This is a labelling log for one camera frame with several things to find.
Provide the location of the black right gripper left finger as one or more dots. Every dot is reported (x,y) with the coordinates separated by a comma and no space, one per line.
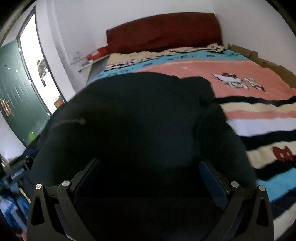
(52,215)

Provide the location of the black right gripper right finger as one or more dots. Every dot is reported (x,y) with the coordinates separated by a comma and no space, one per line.
(245,217)

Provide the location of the large black garment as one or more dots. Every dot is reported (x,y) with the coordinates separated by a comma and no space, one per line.
(148,133)

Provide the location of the green plastic chair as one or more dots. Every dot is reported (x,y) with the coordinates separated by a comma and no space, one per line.
(31,136)

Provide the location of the striped cartoon bed blanket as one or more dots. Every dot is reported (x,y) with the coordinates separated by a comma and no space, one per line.
(259,106)

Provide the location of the dark green door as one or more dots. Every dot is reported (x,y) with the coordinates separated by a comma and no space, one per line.
(20,104)

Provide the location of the grey bedside shelf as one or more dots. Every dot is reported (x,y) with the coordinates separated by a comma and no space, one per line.
(93,68)

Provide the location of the brown cardboard beside bed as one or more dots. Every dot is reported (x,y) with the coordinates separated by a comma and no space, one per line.
(286,75)

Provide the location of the red box on shelf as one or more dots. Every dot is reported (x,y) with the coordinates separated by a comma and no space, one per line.
(99,53)

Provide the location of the dark red headboard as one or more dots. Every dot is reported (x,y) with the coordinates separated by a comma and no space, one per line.
(161,32)

